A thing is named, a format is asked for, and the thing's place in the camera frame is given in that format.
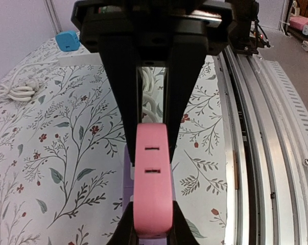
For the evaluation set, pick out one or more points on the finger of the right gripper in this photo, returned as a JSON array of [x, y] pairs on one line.
[[121, 59], [185, 60]]

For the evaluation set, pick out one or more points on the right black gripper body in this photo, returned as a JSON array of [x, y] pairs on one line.
[[154, 24]]

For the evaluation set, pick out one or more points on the white power strip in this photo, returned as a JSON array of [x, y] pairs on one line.
[[80, 60]]

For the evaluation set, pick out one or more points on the purple power strip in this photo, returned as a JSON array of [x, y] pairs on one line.
[[128, 186]]

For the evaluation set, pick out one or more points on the left aluminium frame post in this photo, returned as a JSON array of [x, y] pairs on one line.
[[53, 16]]

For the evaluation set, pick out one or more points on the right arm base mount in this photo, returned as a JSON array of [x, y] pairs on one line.
[[247, 36]]

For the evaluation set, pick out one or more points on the pink plug adapter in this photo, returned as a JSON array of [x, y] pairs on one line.
[[152, 196]]

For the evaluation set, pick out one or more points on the floral patterned table mat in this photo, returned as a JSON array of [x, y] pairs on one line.
[[62, 156]]

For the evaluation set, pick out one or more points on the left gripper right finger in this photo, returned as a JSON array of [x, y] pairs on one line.
[[180, 233]]

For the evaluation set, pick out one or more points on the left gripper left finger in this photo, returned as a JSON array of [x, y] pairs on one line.
[[125, 232]]

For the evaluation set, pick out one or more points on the background clutter on shelf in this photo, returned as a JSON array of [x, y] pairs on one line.
[[295, 21]]

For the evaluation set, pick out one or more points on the blue plug adapter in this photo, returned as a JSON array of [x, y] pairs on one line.
[[68, 41]]

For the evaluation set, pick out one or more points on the aluminium front rail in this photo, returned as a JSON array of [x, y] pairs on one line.
[[265, 127]]

